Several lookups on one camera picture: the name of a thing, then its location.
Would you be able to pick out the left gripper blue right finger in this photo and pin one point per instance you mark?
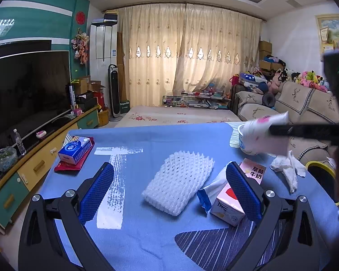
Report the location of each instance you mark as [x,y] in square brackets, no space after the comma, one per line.
[249,199]

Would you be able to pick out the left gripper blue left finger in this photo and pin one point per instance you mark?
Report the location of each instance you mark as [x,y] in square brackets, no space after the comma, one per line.
[92,191]

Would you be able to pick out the white milk carton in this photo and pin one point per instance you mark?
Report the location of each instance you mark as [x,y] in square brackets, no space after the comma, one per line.
[261,139]

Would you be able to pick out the white paper cup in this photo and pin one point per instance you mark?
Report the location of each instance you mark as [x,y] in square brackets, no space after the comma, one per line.
[244,141]

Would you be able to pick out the yellow rimmed blue trash bin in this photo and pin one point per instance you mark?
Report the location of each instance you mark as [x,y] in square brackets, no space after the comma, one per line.
[325,176]

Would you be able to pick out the pink strawberry milk carton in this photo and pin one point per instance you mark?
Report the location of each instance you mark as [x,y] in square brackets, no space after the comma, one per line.
[233,197]

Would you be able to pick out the blue white snack wrapper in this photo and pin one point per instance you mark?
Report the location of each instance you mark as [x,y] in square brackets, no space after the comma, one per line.
[208,194]

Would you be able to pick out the red cloth pouch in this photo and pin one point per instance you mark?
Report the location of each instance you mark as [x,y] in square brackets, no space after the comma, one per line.
[63,167]

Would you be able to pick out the beige sectional sofa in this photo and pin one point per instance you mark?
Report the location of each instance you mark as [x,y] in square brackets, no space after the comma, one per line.
[304,106]

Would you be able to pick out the white crumpled tissue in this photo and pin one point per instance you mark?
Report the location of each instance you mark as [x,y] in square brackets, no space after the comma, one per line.
[291,168]

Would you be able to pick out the blue tissue box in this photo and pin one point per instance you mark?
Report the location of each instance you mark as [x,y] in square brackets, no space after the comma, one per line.
[75,149]

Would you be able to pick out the pile of plush toys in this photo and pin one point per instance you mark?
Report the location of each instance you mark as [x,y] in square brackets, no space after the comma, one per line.
[276,73]

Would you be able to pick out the white foam fruit net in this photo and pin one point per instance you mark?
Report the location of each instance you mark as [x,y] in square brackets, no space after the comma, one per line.
[180,176]

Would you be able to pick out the blue tablecloth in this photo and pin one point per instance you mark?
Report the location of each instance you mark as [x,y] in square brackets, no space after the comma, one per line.
[297,232]

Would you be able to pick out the clear water bottle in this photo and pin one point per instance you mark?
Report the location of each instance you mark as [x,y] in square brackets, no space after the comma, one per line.
[19,142]

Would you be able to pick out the green yellow tv cabinet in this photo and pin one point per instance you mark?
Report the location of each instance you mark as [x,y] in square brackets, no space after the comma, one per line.
[22,178]

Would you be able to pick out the floral cream floor mat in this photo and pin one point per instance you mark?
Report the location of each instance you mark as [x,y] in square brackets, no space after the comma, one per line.
[140,116]

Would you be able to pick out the glass ashtray bowl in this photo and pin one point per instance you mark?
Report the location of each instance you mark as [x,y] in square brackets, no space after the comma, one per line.
[8,158]

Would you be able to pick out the low glass shelf with books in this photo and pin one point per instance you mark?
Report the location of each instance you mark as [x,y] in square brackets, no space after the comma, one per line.
[204,99]

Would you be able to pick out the black flat television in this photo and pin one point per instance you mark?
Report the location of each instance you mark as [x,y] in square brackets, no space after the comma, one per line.
[33,91]

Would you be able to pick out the black tower fan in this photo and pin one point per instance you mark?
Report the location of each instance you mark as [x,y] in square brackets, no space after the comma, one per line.
[114,96]

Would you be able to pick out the hanging flower decoration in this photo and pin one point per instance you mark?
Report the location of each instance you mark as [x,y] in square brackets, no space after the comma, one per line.
[80,45]

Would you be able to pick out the white standing air conditioner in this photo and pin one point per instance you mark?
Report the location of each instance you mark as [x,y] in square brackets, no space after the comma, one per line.
[103,51]

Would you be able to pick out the beige embroidered curtain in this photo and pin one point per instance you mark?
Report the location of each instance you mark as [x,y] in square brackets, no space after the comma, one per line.
[173,48]

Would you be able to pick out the framed wall painting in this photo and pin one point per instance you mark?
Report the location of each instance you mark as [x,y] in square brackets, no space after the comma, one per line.
[328,32]

